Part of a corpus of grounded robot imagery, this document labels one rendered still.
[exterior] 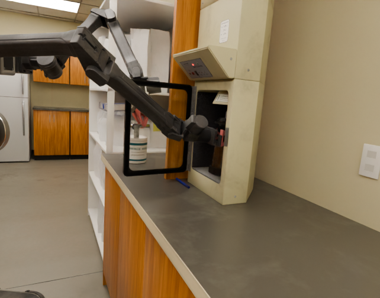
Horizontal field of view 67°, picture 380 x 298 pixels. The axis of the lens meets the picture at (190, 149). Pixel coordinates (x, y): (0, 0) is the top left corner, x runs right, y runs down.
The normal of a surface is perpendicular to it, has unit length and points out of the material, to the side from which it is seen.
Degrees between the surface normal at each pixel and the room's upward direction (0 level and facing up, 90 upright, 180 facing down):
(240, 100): 90
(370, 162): 90
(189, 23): 90
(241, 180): 90
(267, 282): 0
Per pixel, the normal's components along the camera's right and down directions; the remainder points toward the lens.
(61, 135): 0.42, 0.18
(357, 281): 0.07, -0.98
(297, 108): -0.90, 0.00
